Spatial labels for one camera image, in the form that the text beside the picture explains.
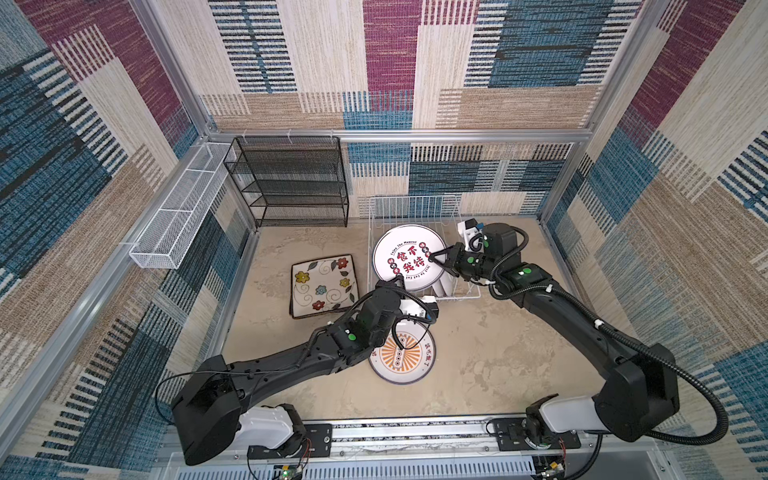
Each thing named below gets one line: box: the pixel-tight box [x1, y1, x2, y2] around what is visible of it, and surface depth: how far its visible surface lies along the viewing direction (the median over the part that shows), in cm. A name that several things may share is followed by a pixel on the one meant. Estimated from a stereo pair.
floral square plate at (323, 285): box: [290, 254, 360, 319], surface depth 101 cm
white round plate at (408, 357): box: [369, 321, 437, 385], surface depth 87 cm
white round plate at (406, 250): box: [372, 224, 447, 293], surface depth 81 cm
